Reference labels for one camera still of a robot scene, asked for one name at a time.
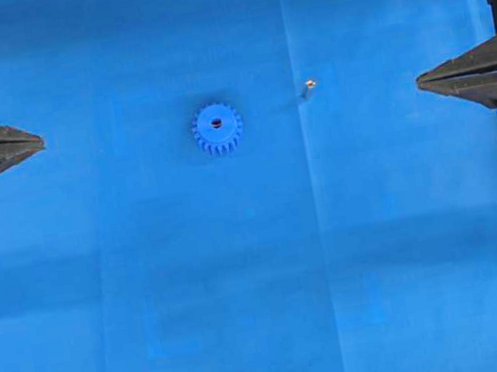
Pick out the blue table mat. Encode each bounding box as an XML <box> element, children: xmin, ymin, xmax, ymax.
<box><xmin>0</xmin><ymin>0</ymin><xmax>497</xmax><ymax>372</ymax></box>

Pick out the blue plastic gear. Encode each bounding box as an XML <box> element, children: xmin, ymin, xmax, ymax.
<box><xmin>191</xmin><ymin>103</ymin><xmax>243</xmax><ymax>156</ymax></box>

